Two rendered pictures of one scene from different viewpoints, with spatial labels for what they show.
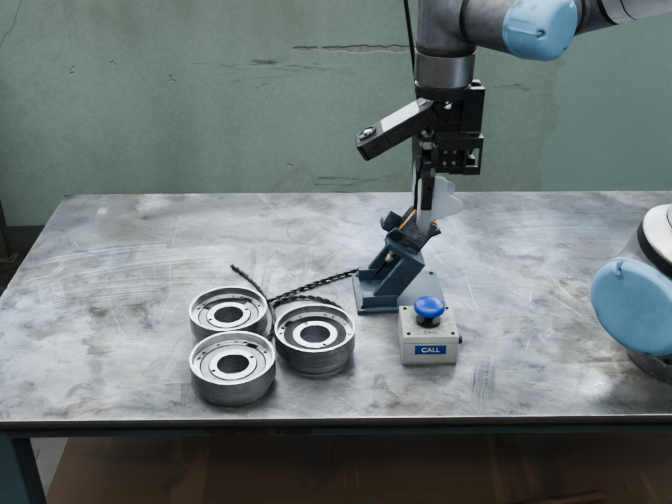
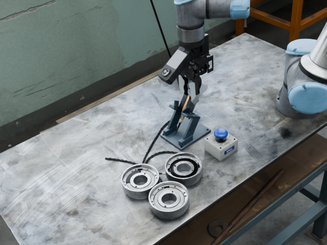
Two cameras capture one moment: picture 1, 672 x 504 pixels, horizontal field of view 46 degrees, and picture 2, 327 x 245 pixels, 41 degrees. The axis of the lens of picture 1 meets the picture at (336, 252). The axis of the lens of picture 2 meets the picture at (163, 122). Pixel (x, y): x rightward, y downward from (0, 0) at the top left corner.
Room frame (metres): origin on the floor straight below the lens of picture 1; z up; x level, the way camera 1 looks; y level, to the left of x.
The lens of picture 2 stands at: (0.13, 0.54, 1.69)
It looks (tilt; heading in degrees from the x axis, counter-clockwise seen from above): 39 degrees down; 327
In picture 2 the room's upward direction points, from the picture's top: 6 degrees counter-clockwise
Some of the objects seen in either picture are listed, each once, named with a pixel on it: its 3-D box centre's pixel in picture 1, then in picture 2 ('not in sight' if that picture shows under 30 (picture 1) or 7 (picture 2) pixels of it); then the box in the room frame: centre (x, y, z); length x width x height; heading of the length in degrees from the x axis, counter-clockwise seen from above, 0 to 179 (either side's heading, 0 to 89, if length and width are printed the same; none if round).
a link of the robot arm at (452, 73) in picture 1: (443, 66); (190, 31); (0.98, -0.14, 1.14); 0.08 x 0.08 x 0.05
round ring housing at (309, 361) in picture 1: (315, 339); (184, 170); (0.83, 0.03, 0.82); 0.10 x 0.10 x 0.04
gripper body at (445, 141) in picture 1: (445, 127); (193, 56); (0.98, -0.14, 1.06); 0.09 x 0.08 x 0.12; 94
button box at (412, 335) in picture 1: (431, 333); (222, 143); (0.84, -0.13, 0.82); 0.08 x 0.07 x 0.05; 91
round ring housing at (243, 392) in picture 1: (233, 369); (169, 201); (0.77, 0.13, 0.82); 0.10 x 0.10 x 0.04
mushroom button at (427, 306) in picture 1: (428, 317); (220, 137); (0.84, -0.12, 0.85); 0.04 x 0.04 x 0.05
